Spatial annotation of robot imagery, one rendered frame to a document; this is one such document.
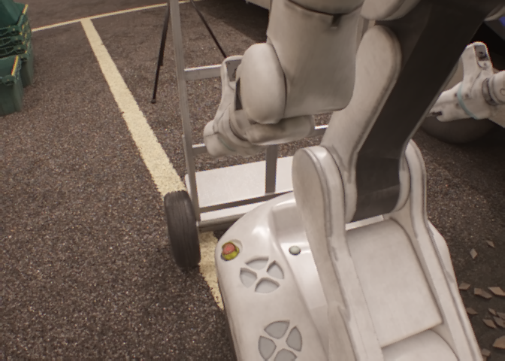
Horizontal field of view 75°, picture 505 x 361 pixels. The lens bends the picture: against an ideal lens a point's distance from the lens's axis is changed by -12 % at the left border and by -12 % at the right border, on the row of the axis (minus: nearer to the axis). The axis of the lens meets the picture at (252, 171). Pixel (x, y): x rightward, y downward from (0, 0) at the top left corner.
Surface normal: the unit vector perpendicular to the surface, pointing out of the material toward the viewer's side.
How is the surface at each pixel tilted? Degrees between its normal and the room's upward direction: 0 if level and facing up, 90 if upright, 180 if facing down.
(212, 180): 0
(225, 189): 0
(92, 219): 0
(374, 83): 93
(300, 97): 110
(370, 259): 23
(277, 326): 38
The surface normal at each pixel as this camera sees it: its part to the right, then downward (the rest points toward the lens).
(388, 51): -0.82, 0.17
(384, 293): 0.11, -0.50
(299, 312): 0.16, -0.26
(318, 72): 0.26, 0.83
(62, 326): 0.00, -0.79
